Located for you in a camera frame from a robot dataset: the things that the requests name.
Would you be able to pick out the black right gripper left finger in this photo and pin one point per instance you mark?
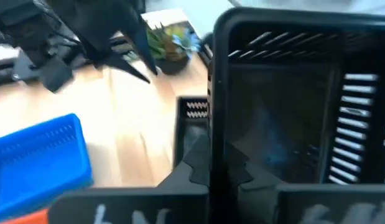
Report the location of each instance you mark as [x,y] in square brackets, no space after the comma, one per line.
[155,205]

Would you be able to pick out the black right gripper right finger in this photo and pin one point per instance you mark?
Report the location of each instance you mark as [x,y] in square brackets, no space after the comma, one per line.
[319,205]

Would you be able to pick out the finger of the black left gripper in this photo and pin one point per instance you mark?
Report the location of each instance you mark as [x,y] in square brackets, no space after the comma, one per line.
[139,34]
[123,67]

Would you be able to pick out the black slotted plastic basket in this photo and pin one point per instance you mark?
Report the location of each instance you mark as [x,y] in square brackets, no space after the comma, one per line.
[273,124]

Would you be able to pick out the potted green succulent plant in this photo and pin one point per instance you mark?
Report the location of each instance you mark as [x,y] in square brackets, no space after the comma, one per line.
[172,46]

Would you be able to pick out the blue slotted plastic basket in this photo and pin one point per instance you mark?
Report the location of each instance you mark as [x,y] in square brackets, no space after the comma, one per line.
[39,165]

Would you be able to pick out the orange slotted plastic basket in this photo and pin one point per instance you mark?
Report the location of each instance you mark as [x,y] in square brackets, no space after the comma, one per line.
[30,218]

